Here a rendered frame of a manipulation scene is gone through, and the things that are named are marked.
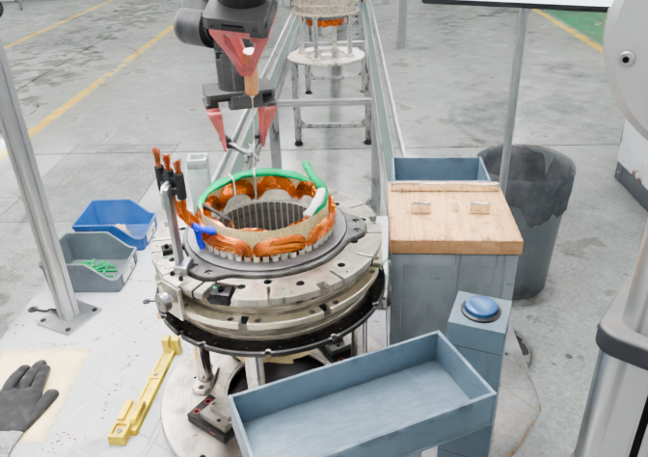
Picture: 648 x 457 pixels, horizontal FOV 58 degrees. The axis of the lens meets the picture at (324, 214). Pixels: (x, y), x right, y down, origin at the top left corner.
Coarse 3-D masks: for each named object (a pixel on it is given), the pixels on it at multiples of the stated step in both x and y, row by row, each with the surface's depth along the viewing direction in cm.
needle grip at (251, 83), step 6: (246, 48) 70; (252, 48) 70; (246, 54) 69; (246, 60) 69; (246, 78) 72; (252, 78) 71; (246, 84) 72; (252, 84) 72; (246, 90) 73; (252, 90) 73
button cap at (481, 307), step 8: (472, 296) 77; (480, 296) 76; (472, 304) 75; (480, 304) 75; (488, 304) 75; (496, 304) 75; (472, 312) 74; (480, 312) 74; (488, 312) 73; (496, 312) 74
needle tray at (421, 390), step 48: (432, 336) 67; (288, 384) 62; (336, 384) 64; (384, 384) 66; (432, 384) 66; (480, 384) 61; (240, 432) 56; (288, 432) 60; (336, 432) 60; (384, 432) 55; (432, 432) 57
